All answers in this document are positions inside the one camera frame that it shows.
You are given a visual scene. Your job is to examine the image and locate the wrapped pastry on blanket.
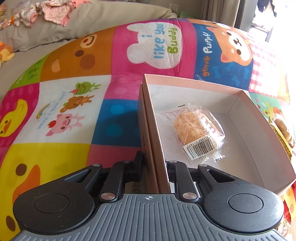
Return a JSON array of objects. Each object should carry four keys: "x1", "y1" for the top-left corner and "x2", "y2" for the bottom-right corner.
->
[{"x1": 268, "y1": 113, "x2": 295, "y2": 161}]

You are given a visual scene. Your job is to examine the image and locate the colourful cartoon patchwork blanket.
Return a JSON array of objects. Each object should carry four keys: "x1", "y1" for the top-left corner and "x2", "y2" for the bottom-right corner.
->
[{"x1": 1, "y1": 19, "x2": 295, "y2": 240}]

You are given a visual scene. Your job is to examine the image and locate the round pastry snack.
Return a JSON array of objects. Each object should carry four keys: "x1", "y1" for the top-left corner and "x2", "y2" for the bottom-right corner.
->
[{"x1": 157, "y1": 104, "x2": 225, "y2": 164}]

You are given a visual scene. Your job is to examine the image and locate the pink baby clothes pile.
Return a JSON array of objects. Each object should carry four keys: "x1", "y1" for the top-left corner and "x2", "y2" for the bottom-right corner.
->
[{"x1": 1, "y1": 1, "x2": 92, "y2": 30}]

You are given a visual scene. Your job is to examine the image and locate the pink cardboard box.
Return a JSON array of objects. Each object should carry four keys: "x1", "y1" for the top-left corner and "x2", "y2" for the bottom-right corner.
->
[{"x1": 138, "y1": 74, "x2": 295, "y2": 195}]

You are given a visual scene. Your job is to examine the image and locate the orange yellow plush toy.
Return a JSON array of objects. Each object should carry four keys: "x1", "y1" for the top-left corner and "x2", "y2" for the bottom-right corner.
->
[{"x1": 0, "y1": 42, "x2": 15, "y2": 66}]

